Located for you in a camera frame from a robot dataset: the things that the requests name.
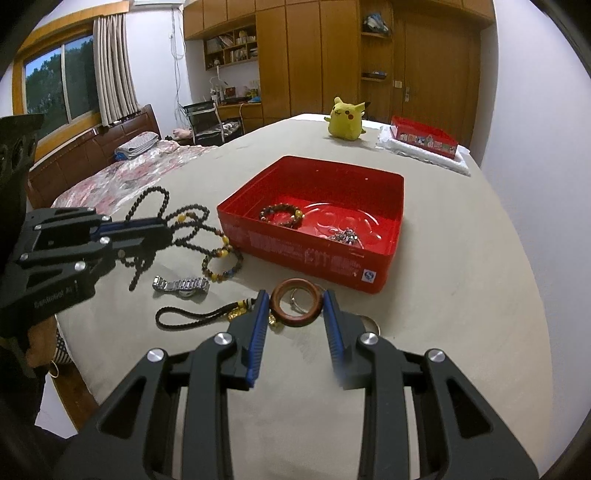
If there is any wooden door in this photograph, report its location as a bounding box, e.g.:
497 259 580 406
402 18 481 153

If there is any white wall cable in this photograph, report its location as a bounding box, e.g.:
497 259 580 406
170 9 186 104

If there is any beige curtain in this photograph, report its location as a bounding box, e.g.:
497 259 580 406
92 13 140 126

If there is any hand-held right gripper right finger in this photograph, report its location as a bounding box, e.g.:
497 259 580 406
323 290 539 480

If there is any folded striped cloth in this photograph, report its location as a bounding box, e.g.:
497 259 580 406
115 131 160 162

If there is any long black bead necklace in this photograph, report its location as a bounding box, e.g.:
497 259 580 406
113 186 232 291

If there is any wooden wardrobe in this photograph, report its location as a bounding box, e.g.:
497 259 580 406
183 0 495 134

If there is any wooden bookshelf with books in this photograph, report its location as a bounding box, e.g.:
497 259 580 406
203 25 258 71

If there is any window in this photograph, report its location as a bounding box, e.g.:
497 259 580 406
13 34 100 139

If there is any brown bead bracelet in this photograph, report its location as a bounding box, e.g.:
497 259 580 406
259 203 305 230

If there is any brown wooden headboard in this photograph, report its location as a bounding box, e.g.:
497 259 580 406
28 104 162 208

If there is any yellow plush toy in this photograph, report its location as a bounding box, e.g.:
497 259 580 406
323 96 368 140

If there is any silver metal watch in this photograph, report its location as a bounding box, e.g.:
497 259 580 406
153 275 211 301

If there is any white folded towel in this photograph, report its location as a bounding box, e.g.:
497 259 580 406
375 124 472 177

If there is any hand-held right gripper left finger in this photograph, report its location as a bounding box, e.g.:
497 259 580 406
55 290 271 480

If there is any red plastic box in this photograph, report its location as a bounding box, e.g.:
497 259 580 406
216 155 406 295

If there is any red printed box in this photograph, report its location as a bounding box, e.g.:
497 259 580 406
389 115 459 160

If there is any yellow and dark bead bracelet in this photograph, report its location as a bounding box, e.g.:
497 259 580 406
202 247 244 283

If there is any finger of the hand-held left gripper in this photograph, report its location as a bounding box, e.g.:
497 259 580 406
0 225 175 326
18 208 169 254

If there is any silver chain jewelry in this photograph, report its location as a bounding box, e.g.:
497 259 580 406
325 227 363 247

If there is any floral bed blanket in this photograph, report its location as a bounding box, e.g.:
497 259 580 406
51 138 222 217

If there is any wooden desk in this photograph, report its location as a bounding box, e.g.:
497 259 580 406
217 99 264 134

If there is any brown wooden bangle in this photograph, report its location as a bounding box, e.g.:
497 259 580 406
270 278 322 328

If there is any black braided cord with beads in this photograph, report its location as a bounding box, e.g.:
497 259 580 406
156 298 269 332

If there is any black metal chair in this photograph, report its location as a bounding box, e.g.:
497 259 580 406
183 102 243 145

